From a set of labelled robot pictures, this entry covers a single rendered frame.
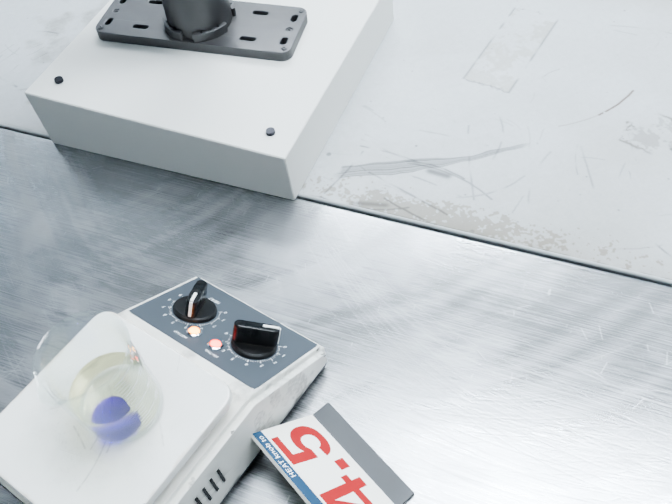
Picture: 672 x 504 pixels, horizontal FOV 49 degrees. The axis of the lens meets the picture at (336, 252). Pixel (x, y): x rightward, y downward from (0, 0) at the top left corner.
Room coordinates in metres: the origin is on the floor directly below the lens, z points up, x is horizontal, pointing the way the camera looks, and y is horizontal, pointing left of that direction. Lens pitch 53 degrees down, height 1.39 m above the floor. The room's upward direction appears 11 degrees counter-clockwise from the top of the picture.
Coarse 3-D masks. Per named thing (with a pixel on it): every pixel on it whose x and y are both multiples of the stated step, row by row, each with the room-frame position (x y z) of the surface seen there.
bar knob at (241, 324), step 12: (240, 324) 0.28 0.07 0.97; (252, 324) 0.28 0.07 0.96; (264, 324) 0.28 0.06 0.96; (240, 336) 0.27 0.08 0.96; (252, 336) 0.27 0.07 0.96; (264, 336) 0.27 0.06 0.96; (276, 336) 0.27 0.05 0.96; (240, 348) 0.27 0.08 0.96; (252, 348) 0.27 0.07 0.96; (264, 348) 0.27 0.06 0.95; (276, 348) 0.27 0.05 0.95
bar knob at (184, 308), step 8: (200, 280) 0.33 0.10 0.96; (192, 288) 0.32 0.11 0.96; (200, 288) 0.32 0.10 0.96; (184, 296) 0.32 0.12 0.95; (192, 296) 0.31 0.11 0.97; (200, 296) 0.31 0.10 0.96; (176, 304) 0.31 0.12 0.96; (184, 304) 0.31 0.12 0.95; (192, 304) 0.30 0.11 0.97; (200, 304) 0.31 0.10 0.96; (208, 304) 0.32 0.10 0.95; (176, 312) 0.31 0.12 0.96; (184, 312) 0.30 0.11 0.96; (192, 312) 0.30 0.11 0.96; (200, 312) 0.31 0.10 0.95; (208, 312) 0.31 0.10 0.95; (216, 312) 0.31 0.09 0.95; (184, 320) 0.30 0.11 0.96; (192, 320) 0.30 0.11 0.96; (200, 320) 0.30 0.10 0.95; (208, 320) 0.30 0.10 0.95
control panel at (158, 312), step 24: (216, 288) 0.34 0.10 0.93; (144, 312) 0.31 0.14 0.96; (168, 312) 0.31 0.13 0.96; (240, 312) 0.31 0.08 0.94; (192, 336) 0.28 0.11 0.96; (216, 336) 0.28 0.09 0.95; (288, 336) 0.28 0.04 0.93; (216, 360) 0.26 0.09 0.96; (240, 360) 0.26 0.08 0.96; (264, 360) 0.26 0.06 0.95; (288, 360) 0.26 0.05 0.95
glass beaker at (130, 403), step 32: (64, 320) 0.24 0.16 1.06; (96, 320) 0.24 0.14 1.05; (64, 352) 0.24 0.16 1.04; (96, 352) 0.24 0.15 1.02; (128, 352) 0.22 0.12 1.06; (64, 384) 0.22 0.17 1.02; (128, 384) 0.21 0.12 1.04; (96, 416) 0.20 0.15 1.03; (128, 416) 0.20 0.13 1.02; (160, 416) 0.21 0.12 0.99
